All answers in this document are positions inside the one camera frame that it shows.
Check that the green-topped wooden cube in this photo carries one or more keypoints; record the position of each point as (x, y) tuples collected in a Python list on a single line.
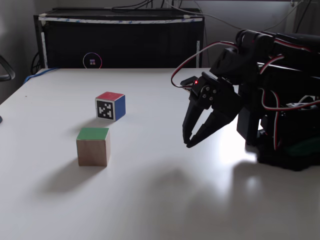
[(92, 152)]

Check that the marker cube with red top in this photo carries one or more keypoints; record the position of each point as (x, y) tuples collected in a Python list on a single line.
[(107, 110)]

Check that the black computer case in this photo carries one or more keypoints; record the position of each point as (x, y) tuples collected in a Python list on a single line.
[(137, 42)]

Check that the black chair armrest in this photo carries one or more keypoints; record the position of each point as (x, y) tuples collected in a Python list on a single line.
[(11, 73)]

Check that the black gripper camera module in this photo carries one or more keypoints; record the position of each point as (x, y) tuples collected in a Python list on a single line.
[(191, 86)]

